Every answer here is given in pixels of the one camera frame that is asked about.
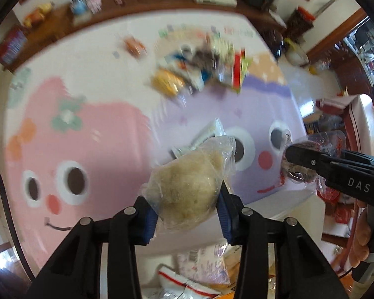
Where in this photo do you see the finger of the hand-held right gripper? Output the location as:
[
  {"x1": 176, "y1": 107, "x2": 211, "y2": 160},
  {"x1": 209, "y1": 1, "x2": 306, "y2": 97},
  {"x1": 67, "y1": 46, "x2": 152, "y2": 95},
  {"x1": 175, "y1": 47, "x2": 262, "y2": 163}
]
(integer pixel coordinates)
[{"x1": 285, "y1": 143, "x2": 374, "y2": 178}]

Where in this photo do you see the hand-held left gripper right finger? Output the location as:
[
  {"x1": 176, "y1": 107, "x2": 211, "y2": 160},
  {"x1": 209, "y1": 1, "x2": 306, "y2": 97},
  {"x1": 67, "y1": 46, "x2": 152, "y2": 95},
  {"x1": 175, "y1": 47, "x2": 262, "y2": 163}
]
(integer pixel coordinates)
[{"x1": 218, "y1": 182, "x2": 343, "y2": 299}]

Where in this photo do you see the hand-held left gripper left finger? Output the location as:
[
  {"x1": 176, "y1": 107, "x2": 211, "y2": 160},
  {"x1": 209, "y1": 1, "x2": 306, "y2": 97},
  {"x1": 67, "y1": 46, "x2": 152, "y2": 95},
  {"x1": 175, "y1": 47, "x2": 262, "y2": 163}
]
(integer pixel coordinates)
[{"x1": 25, "y1": 196, "x2": 159, "y2": 299}]

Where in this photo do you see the dark snack clear packet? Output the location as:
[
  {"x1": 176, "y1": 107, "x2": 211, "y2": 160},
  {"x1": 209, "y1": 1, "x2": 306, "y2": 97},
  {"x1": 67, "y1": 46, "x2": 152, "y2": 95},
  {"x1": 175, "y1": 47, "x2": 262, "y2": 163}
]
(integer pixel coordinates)
[{"x1": 279, "y1": 130, "x2": 346, "y2": 194}]

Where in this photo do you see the white plastic tray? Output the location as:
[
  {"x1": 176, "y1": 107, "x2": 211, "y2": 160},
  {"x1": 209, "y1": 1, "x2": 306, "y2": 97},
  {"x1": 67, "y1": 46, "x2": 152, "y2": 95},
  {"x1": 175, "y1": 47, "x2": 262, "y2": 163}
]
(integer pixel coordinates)
[{"x1": 134, "y1": 190, "x2": 328, "y2": 299}]

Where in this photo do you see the beige bun clear packet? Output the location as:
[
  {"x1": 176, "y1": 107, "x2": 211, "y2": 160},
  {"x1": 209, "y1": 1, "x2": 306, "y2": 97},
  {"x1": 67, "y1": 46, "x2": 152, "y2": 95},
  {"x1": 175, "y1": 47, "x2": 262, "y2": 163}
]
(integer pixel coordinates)
[{"x1": 140, "y1": 135, "x2": 237, "y2": 234}]

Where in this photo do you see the orange-brown snack clear packet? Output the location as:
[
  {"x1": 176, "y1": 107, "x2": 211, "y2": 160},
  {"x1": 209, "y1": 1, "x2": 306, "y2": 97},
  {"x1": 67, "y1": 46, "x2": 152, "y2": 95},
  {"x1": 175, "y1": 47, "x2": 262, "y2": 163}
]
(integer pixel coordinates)
[{"x1": 123, "y1": 36, "x2": 147, "y2": 57}]

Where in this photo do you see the person's right hand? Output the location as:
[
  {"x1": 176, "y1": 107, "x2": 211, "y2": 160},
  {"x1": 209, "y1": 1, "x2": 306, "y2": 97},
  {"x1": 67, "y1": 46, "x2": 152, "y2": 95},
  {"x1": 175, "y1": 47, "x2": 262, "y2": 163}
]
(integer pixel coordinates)
[{"x1": 349, "y1": 207, "x2": 374, "y2": 270}]

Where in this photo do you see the white purple snack packet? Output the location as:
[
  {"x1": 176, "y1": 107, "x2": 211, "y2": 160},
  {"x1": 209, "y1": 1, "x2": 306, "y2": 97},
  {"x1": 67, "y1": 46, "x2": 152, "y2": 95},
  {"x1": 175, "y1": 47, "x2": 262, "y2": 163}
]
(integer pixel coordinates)
[{"x1": 176, "y1": 244, "x2": 231, "y2": 284}]

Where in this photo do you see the white red striped packet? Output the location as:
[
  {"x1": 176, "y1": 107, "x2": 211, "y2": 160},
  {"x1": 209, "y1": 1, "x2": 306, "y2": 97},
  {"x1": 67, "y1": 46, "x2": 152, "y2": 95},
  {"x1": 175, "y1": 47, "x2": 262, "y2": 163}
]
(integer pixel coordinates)
[{"x1": 157, "y1": 265, "x2": 220, "y2": 299}]

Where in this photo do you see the yellow liquid bottle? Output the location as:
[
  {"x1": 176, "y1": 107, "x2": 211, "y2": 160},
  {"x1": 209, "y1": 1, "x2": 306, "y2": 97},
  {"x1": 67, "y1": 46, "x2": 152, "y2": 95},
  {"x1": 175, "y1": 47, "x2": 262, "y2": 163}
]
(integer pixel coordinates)
[{"x1": 308, "y1": 62, "x2": 328, "y2": 74}]

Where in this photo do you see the cartoon printed tablecloth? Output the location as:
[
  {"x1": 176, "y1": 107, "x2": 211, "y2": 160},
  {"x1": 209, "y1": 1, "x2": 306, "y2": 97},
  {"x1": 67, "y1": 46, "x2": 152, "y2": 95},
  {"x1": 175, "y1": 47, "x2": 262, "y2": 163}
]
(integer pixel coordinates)
[{"x1": 0, "y1": 15, "x2": 303, "y2": 271}]

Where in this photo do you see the white bucket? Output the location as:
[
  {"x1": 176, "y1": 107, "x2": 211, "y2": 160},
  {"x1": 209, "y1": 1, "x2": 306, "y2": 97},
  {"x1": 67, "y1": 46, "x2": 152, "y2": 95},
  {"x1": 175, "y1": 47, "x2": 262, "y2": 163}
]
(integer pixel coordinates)
[{"x1": 285, "y1": 39, "x2": 309, "y2": 66}]

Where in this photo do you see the dark brown ceramic pot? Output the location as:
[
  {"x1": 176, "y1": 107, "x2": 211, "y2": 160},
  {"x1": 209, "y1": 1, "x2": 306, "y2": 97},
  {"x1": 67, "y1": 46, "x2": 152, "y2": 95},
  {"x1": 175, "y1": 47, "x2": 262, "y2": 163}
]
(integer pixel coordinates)
[{"x1": 262, "y1": 28, "x2": 284, "y2": 58}]

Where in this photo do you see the red lid jar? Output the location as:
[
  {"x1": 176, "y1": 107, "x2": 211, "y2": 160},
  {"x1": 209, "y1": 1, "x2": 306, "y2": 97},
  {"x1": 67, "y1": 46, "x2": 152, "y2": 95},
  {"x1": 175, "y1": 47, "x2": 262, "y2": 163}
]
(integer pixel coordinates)
[{"x1": 287, "y1": 6, "x2": 315, "y2": 39}]

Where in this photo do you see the pile of mixed small packets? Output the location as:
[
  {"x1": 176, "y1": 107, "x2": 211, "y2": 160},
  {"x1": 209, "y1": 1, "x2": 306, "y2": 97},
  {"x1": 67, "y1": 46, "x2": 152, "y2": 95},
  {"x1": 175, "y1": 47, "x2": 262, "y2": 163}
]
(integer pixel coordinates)
[{"x1": 150, "y1": 26, "x2": 250, "y2": 98}]

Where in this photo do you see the wooden television cabinet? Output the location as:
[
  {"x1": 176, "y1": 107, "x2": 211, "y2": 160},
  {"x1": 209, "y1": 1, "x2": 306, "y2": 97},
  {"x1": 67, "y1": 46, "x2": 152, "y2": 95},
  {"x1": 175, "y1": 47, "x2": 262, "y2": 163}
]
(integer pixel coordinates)
[{"x1": 0, "y1": 0, "x2": 287, "y2": 72}]

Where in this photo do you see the red tin box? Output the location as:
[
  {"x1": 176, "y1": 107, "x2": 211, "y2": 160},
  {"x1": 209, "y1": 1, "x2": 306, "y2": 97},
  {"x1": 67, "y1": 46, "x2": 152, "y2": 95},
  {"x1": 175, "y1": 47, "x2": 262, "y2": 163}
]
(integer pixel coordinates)
[{"x1": 0, "y1": 26, "x2": 28, "y2": 64}]

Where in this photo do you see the blue snow globe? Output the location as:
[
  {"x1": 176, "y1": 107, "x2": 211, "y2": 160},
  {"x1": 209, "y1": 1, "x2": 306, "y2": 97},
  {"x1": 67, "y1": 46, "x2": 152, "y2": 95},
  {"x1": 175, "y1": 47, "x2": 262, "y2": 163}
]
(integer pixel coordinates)
[{"x1": 72, "y1": 0, "x2": 88, "y2": 14}]

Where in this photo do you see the fruit bowl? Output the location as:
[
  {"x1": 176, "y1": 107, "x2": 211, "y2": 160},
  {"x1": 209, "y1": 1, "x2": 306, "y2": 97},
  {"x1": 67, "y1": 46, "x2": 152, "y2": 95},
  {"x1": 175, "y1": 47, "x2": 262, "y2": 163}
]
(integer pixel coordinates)
[{"x1": 23, "y1": 3, "x2": 55, "y2": 27}]

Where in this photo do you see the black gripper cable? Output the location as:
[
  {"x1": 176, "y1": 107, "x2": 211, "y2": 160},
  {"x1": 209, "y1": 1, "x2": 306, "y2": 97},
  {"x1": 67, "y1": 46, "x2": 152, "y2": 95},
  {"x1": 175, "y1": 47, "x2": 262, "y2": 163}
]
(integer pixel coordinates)
[{"x1": 0, "y1": 156, "x2": 35, "y2": 275}]

